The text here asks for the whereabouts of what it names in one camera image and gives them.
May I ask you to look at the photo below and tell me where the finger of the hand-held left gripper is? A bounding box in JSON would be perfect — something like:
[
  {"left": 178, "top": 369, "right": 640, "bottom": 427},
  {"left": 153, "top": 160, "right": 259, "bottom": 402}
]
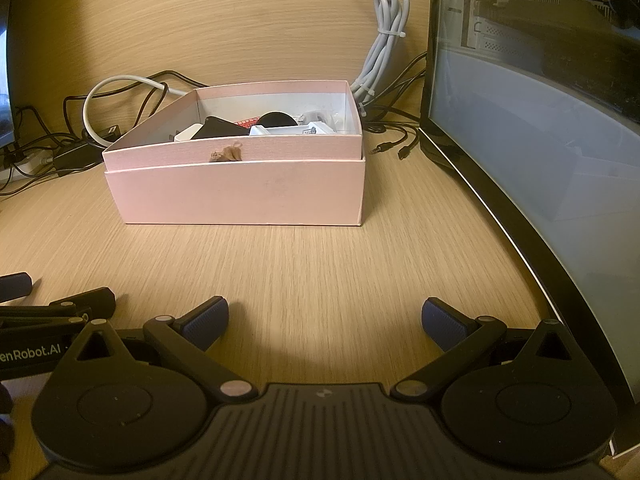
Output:
[
  {"left": 0, "top": 286, "right": 117, "bottom": 333},
  {"left": 0, "top": 272, "right": 34, "bottom": 306}
]

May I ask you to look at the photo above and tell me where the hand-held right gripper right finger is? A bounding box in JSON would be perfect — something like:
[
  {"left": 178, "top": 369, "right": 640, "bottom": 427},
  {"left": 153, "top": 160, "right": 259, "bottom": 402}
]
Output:
[{"left": 391, "top": 297, "right": 574, "bottom": 403}]

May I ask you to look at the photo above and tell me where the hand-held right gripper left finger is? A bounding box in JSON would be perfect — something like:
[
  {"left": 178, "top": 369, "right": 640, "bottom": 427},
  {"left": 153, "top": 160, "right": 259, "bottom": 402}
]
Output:
[{"left": 75, "top": 296, "right": 255, "bottom": 401}]

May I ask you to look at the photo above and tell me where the pink cardboard box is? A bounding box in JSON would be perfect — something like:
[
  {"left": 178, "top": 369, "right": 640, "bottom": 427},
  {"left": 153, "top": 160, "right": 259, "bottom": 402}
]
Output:
[{"left": 102, "top": 79, "right": 367, "bottom": 226}]

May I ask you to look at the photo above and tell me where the white power adapter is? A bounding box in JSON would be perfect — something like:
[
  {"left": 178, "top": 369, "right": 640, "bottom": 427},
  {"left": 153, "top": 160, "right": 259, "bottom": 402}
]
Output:
[{"left": 172, "top": 123, "right": 206, "bottom": 144}]

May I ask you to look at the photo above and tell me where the black plate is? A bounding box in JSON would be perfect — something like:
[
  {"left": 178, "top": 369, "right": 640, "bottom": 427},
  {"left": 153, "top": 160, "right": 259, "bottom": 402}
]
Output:
[{"left": 191, "top": 115, "right": 251, "bottom": 141}]

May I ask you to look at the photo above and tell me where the white battery charger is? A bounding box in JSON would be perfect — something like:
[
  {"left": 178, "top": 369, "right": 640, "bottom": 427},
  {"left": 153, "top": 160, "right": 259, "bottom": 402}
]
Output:
[{"left": 248, "top": 120, "right": 337, "bottom": 137}]

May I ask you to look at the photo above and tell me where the black rounded device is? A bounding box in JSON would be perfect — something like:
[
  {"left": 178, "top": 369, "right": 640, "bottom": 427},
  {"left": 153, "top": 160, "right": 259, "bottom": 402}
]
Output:
[{"left": 256, "top": 111, "right": 297, "bottom": 130}]

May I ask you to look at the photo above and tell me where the white power strip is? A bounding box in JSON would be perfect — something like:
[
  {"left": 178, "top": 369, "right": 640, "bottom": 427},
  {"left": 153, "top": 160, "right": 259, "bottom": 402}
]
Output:
[{"left": 0, "top": 152, "right": 54, "bottom": 184}]

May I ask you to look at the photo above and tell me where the black power brick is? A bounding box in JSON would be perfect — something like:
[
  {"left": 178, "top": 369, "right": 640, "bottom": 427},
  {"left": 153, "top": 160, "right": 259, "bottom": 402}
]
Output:
[{"left": 52, "top": 140, "right": 107, "bottom": 177}]

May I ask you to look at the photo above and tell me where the black computer monitor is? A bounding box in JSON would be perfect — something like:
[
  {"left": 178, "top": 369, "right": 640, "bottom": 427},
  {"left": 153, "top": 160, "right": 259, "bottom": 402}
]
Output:
[{"left": 0, "top": 0, "right": 19, "bottom": 149}]

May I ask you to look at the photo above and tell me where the black audio jack cable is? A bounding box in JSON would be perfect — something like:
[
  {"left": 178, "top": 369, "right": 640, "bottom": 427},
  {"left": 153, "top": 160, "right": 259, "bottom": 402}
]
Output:
[{"left": 369, "top": 126, "right": 427, "bottom": 161}]

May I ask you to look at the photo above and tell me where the white looped cable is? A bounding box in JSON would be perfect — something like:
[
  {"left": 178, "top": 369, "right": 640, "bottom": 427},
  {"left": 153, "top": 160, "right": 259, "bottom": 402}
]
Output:
[{"left": 82, "top": 74, "right": 194, "bottom": 144}]

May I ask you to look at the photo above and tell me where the grey bundled cable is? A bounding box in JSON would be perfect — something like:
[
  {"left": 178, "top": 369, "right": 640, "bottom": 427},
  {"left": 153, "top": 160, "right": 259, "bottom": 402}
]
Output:
[{"left": 348, "top": 0, "right": 414, "bottom": 104}]

